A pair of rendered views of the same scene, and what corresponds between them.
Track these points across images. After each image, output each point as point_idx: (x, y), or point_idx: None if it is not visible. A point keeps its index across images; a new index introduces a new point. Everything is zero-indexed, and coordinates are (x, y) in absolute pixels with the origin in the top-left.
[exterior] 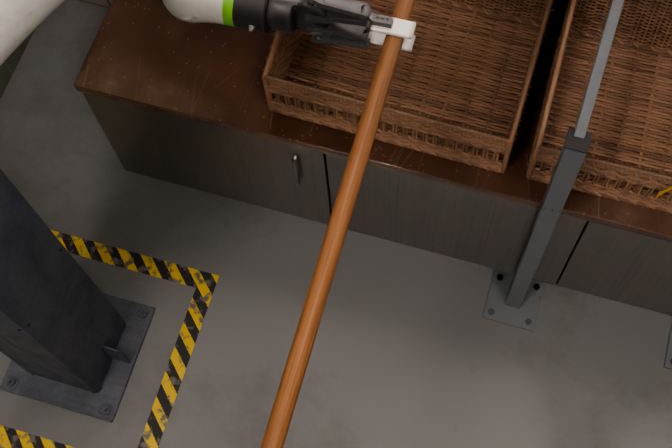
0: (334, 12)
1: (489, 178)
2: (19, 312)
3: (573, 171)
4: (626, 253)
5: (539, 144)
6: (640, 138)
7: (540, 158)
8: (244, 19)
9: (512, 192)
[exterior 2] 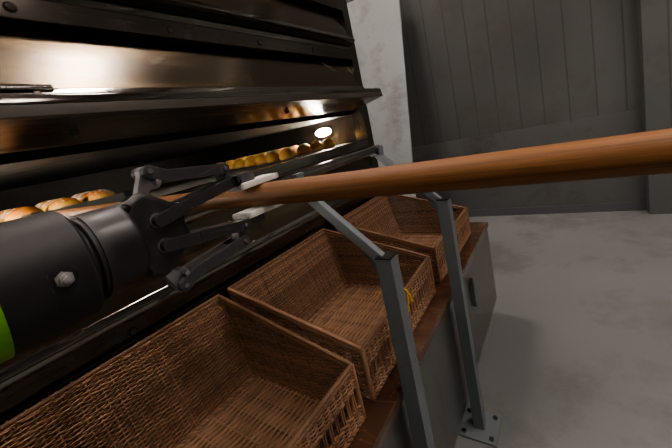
0: (185, 197)
1: (367, 430)
2: None
3: (402, 287)
4: (433, 385)
5: (360, 346)
6: (361, 334)
7: (368, 361)
8: (34, 267)
9: (385, 413)
